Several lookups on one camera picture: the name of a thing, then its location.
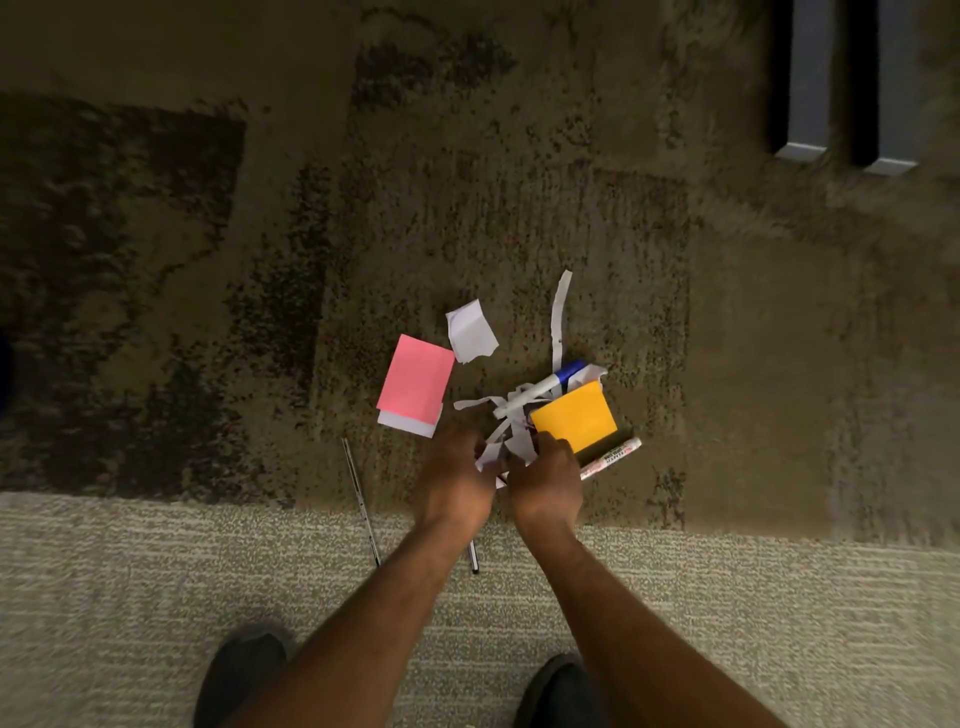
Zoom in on person's left hand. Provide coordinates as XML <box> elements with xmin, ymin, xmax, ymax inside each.
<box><xmin>411</xmin><ymin>427</ymin><xmax>505</xmax><ymax>535</ymax></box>

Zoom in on person's right hand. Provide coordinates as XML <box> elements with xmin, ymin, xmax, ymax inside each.
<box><xmin>504</xmin><ymin>431</ymin><xmax>585</xmax><ymax>535</ymax></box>

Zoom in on person's left forearm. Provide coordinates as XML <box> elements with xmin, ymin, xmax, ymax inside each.
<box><xmin>222</xmin><ymin>517</ymin><xmax>490</xmax><ymax>728</ymax></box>

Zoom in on person's right forearm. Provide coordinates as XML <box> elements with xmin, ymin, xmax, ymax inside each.
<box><xmin>516</xmin><ymin>521</ymin><xmax>790</xmax><ymax>728</ymax></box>

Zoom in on orange sticky note pad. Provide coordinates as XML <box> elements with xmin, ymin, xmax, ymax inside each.
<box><xmin>529</xmin><ymin>381</ymin><xmax>618</xmax><ymax>454</ymax></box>

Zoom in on tangled white paper strips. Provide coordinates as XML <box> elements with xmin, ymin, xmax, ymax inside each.
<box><xmin>453</xmin><ymin>393</ymin><xmax>541</xmax><ymax>489</ymax></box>

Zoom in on white paper sheet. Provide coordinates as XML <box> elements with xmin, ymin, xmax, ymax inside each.
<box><xmin>377</xmin><ymin>405</ymin><xmax>444</xmax><ymax>439</ymax></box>

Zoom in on white marker with blue cap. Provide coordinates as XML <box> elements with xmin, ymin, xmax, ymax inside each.
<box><xmin>492</xmin><ymin>360</ymin><xmax>588</xmax><ymax>420</ymax></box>

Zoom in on white marker with red label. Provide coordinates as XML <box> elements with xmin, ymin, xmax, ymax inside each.
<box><xmin>579</xmin><ymin>437</ymin><xmax>643</xmax><ymax>481</ymax></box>

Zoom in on pink sticky note pad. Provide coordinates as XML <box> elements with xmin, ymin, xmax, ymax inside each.
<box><xmin>376</xmin><ymin>334</ymin><xmax>456</xmax><ymax>426</ymax></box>

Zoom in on torn white paper piece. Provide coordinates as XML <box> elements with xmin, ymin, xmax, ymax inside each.
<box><xmin>446</xmin><ymin>300</ymin><xmax>500</xmax><ymax>365</ymax></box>

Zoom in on thin silver pen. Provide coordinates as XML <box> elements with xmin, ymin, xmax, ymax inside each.
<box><xmin>342</xmin><ymin>438</ymin><xmax>382</xmax><ymax>567</ymax></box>

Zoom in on long white paper strip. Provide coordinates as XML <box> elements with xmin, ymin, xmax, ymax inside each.
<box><xmin>551</xmin><ymin>270</ymin><xmax>573</xmax><ymax>374</ymax></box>

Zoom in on person's right dark shoe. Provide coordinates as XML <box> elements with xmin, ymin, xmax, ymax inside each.
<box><xmin>512</xmin><ymin>652</ymin><xmax>603</xmax><ymax>728</ymax></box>

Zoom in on person's dark shoe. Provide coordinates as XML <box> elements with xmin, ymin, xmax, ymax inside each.
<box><xmin>512</xmin><ymin>652</ymin><xmax>603</xmax><ymax>728</ymax></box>
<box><xmin>193</xmin><ymin>622</ymin><xmax>297</xmax><ymax>728</ymax></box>

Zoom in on brown patterned rug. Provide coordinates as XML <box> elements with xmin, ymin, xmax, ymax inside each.
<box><xmin>0</xmin><ymin>0</ymin><xmax>960</xmax><ymax>550</ymax></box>

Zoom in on person's left dark shoe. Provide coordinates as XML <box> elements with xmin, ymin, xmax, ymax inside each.
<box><xmin>193</xmin><ymin>622</ymin><xmax>297</xmax><ymax>728</ymax></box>

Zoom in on grey furniture leg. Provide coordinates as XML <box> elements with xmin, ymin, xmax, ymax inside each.
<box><xmin>772</xmin><ymin>0</ymin><xmax>835</xmax><ymax>162</ymax></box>
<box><xmin>862</xmin><ymin>0</ymin><xmax>922</xmax><ymax>177</ymax></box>

